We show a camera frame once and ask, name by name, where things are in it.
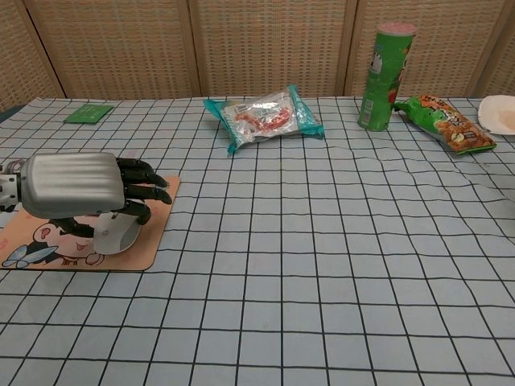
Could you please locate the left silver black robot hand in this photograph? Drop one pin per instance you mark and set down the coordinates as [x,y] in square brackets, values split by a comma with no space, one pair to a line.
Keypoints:
[72,185]

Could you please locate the white computer mouse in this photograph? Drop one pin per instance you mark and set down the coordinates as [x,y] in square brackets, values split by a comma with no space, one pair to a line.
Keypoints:
[112,237]

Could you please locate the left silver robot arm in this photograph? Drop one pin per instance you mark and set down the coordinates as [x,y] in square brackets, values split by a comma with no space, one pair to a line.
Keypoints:
[8,189]

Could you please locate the orange cartoon girl mouse pad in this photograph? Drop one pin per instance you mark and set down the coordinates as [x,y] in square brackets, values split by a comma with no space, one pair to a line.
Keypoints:
[153,241]

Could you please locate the flat green packet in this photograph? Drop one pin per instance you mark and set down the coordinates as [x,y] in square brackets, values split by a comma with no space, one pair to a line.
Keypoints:
[88,113]

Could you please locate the teal clear snack bag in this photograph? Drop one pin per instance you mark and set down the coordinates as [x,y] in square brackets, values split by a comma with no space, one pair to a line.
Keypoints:
[261,118]

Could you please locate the light blue checkered tablecloth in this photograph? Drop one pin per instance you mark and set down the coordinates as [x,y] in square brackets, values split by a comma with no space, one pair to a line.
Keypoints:
[281,281]

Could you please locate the woven bamboo folding screen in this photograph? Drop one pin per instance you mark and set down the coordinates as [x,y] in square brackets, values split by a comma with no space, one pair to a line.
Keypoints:
[261,44]

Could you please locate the green chip can pink lid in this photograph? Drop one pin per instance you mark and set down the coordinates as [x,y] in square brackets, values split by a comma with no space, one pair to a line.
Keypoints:
[382,80]

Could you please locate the green orange snack bag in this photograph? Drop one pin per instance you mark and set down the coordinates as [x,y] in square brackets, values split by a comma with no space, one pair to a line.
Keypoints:
[446,124]

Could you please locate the white shallow bowl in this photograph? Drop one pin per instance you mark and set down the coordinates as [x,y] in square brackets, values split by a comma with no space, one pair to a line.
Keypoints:
[499,114]

